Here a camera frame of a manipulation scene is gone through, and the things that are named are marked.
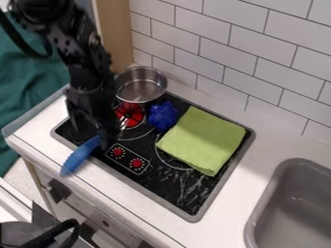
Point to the toy sink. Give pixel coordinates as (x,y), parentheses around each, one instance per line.
(297,206)

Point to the blue toy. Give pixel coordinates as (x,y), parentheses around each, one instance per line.
(163,115)

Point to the blue fork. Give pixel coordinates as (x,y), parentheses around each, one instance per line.
(80,155)

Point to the teal cloth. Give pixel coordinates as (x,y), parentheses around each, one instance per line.
(26,84)

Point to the toy stove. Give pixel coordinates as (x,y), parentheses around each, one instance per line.
(181,187)

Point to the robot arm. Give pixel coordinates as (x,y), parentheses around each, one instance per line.
(75,42)

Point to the silver pot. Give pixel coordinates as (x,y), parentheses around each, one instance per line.
(140,85)

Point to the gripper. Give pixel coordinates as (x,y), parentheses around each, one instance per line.
(92,103)

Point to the green cloth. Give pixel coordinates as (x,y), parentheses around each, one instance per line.
(202,140)

